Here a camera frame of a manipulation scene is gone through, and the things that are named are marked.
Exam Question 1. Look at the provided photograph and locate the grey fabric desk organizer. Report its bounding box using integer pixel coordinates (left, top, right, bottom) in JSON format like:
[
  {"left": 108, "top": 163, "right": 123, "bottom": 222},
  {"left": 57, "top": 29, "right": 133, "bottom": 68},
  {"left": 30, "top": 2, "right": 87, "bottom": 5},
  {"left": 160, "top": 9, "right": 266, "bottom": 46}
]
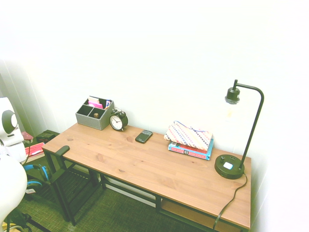
[{"left": 75, "top": 95, "right": 115, "bottom": 131}]

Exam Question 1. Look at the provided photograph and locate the wooden desk with black frame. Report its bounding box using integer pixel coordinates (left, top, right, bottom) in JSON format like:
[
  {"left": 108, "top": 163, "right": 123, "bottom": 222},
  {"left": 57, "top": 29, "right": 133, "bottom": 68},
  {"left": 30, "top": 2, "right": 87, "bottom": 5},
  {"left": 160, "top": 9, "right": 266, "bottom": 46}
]
[{"left": 42, "top": 122, "right": 252, "bottom": 232}]

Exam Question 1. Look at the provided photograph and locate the blue cover book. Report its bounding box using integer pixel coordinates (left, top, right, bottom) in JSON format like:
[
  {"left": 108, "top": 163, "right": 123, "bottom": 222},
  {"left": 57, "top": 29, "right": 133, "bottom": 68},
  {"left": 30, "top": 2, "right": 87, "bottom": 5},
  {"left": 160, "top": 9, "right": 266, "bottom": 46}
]
[{"left": 168, "top": 138, "right": 215, "bottom": 161}]

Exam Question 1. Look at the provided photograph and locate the red cover book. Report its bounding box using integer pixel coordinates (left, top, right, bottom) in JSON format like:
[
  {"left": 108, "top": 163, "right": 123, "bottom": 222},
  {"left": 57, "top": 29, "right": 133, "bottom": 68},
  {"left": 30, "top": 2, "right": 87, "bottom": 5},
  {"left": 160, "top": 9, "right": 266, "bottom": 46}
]
[{"left": 171, "top": 142, "right": 211, "bottom": 153}]

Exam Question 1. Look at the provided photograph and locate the small dark box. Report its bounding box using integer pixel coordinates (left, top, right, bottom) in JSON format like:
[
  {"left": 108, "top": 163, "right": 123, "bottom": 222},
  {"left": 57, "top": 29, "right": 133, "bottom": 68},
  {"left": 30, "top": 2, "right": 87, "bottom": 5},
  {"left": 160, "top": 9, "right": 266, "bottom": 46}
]
[{"left": 36, "top": 131, "right": 56, "bottom": 144}]

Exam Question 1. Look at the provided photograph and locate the black desk lamp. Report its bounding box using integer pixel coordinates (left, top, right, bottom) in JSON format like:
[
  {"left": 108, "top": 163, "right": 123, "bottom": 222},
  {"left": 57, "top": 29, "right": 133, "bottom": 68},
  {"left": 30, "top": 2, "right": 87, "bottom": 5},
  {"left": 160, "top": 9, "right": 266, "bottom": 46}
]
[{"left": 214, "top": 79, "right": 265, "bottom": 180}]

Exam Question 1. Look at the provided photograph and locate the black chair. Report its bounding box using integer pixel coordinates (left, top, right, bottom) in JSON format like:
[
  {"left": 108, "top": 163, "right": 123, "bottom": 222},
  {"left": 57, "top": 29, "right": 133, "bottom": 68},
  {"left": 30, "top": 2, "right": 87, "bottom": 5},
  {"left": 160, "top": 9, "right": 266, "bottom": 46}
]
[{"left": 14, "top": 130, "right": 103, "bottom": 219}]

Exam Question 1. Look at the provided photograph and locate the red and blue book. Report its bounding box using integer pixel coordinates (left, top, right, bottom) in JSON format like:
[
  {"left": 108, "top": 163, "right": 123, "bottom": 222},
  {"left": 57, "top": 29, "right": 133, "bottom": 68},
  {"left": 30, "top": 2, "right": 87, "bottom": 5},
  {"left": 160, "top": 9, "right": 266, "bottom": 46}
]
[{"left": 24, "top": 142, "right": 46, "bottom": 162}]

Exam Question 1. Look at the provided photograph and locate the black smartphone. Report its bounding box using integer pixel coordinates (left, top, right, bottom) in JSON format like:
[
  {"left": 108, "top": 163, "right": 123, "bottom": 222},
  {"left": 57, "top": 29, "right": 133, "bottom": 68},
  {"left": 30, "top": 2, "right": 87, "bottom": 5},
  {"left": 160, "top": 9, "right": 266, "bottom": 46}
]
[{"left": 134, "top": 130, "right": 154, "bottom": 144}]

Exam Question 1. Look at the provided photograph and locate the pink sticky notes pad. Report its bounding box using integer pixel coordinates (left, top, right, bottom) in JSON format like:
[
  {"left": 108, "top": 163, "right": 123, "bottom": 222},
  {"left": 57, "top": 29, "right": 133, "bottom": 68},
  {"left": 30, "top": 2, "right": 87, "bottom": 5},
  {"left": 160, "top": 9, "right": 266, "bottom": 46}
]
[{"left": 87, "top": 96, "right": 103, "bottom": 109}]

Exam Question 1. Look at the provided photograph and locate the black and blue headphone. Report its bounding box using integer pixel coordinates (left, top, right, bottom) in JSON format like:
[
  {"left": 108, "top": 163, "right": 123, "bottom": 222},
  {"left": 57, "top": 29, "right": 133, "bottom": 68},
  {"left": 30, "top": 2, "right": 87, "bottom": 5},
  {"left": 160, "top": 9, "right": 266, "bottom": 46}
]
[{"left": 23, "top": 163, "right": 53, "bottom": 194}]

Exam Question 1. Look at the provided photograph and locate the black headphone hook bracket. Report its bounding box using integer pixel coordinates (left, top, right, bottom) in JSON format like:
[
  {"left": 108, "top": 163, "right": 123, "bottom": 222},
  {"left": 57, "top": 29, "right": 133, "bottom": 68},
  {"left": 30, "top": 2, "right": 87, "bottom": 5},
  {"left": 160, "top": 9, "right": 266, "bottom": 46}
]
[{"left": 47, "top": 145, "right": 70, "bottom": 186}]

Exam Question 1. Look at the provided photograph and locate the striped patterned fabric pouch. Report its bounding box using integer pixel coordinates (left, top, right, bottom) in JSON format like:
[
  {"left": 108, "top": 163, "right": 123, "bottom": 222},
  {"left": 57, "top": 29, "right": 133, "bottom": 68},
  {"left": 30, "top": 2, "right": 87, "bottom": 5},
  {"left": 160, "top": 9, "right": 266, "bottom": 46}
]
[{"left": 163, "top": 120, "right": 213, "bottom": 152}]

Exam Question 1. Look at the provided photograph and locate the black twin-bell alarm clock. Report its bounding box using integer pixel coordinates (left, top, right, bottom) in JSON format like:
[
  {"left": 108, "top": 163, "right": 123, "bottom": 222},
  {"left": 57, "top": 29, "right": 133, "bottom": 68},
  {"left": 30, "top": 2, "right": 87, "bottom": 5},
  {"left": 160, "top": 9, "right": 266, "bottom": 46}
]
[{"left": 109, "top": 107, "right": 129, "bottom": 132}]

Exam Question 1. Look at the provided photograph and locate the clear glass light bulb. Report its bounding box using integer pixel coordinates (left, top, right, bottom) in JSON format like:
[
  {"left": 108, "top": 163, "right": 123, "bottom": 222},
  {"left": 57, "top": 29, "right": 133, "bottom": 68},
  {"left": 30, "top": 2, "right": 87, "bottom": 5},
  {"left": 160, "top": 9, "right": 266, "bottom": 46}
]
[{"left": 224, "top": 100, "right": 237, "bottom": 122}]

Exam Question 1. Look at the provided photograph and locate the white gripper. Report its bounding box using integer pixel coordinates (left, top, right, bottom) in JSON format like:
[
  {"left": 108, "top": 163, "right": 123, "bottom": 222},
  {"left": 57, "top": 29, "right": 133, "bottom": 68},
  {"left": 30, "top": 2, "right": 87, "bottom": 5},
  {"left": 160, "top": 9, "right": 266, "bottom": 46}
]
[{"left": 11, "top": 141, "right": 27, "bottom": 165}]

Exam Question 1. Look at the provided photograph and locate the black bag on floor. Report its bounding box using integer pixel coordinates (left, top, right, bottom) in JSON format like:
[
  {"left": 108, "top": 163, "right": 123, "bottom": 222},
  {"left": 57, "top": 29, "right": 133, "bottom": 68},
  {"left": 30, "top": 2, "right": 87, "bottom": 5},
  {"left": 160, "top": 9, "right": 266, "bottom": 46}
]
[{"left": 4, "top": 207, "right": 33, "bottom": 232}]

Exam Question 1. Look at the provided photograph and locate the black lamp power cable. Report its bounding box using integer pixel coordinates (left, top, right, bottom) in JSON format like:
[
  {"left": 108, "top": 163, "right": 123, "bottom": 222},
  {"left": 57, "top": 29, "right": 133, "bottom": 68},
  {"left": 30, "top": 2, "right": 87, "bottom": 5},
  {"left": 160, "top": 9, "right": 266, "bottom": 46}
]
[{"left": 211, "top": 172, "right": 248, "bottom": 230}]

